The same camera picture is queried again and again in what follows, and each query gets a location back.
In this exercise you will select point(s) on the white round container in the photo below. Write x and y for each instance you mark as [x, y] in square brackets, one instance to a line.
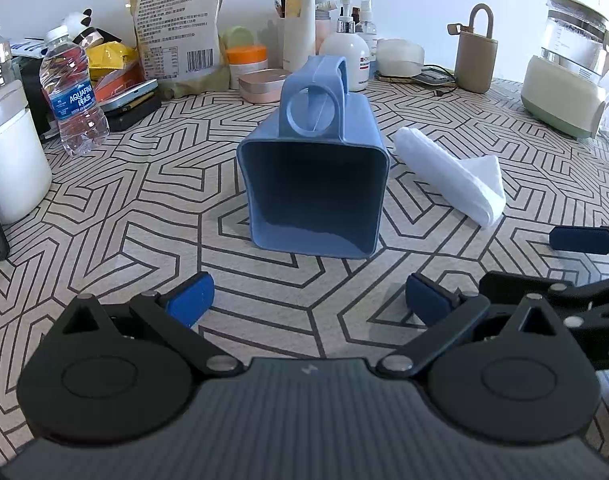
[399, 57]

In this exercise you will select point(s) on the white pump bottle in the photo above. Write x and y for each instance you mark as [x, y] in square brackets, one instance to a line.
[344, 55]

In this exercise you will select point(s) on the blue plastic container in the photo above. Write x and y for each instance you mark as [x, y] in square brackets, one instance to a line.
[309, 200]

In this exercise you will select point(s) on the blue white packet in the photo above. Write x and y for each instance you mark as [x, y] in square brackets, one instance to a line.
[29, 47]

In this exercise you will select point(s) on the yellow packet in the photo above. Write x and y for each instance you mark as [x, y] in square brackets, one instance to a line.
[112, 57]

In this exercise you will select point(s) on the white pen cup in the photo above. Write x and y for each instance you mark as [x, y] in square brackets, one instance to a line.
[275, 42]

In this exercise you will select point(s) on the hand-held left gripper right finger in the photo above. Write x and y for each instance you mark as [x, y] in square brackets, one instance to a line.
[429, 300]

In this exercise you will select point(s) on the silver tin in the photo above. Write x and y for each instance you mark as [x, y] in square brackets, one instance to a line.
[129, 95]

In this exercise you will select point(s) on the dark small bottle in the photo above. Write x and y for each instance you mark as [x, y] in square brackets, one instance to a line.
[356, 14]

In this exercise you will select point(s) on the orange lid jar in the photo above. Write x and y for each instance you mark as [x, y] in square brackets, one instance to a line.
[247, 62]

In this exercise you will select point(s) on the large printed food bag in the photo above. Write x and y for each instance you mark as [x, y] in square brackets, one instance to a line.
[179, 25]

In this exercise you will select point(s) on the dark box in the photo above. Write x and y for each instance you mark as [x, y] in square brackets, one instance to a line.
[32, 90]

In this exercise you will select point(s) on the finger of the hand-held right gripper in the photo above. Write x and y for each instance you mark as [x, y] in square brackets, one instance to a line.
[504, 285]
[577, 238]

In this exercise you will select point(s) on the clear spray bottle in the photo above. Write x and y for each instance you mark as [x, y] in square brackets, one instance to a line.
[368, 27]

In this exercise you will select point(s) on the labelled water bottle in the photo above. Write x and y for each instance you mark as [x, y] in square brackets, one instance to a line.
[74, 100]

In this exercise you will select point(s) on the pink case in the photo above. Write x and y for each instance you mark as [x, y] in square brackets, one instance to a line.
[262, 87]

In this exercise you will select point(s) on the panda toy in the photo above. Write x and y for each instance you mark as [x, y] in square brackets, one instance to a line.
[77, 22]

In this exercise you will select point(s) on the white cloth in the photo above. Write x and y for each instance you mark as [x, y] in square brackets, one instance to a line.
[449, 175]

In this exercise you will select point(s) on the geometric patterned tablecloth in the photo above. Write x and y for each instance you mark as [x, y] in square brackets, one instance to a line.
[134, 210]

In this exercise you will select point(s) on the white tube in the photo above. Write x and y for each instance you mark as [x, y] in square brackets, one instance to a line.
[299, 25]

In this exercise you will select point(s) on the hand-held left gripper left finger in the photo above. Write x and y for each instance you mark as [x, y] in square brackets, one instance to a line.
[189, 302]

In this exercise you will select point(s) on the large white jar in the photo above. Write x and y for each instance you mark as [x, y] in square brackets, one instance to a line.
[14, 160]

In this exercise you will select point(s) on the black flat box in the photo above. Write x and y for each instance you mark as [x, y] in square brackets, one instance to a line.
[134, 115]

